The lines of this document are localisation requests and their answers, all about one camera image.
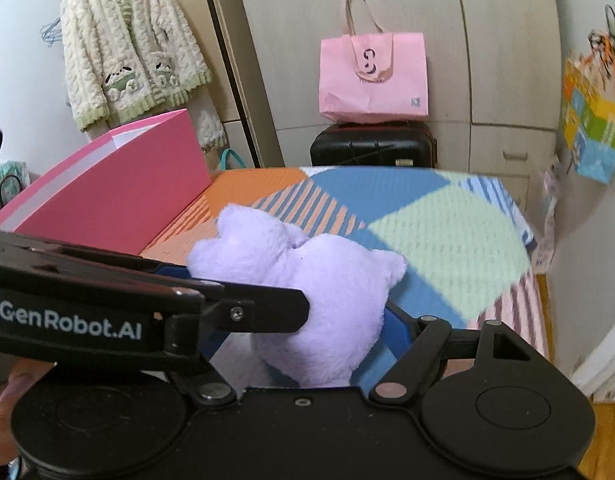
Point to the pink cardboard box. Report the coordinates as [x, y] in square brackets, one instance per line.
[112, 195]

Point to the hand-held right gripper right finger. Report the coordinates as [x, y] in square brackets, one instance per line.
[400, 332]

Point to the black suitcase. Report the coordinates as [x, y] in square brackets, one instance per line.
[367, 147]

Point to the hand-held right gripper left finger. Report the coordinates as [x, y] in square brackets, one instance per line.
[216, 349]

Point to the pink tote bag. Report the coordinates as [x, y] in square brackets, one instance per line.
[372, 95]

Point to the cream fleece pajama jacket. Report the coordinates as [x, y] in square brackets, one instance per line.
[127, 35]

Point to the person's left hand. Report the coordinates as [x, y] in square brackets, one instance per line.
[24, 380]

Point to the patchwork knitted blanket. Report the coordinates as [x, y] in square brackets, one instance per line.
[437, 235]

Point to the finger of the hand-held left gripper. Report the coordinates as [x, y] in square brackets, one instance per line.
[267, 312]
[172, 270]

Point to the white printed bag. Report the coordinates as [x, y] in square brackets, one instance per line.
[12, 175]

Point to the white door frame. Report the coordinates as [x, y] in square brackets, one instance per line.
[607, 355]

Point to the colourful paper gift bag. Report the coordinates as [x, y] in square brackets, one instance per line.
[595, 130]

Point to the light wood wardrobe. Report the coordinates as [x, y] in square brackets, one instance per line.
[487, 60]

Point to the lilac plush toy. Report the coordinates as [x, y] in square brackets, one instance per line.
[312, 300]

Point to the clear plastic bag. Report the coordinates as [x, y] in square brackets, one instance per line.
[547, 210]

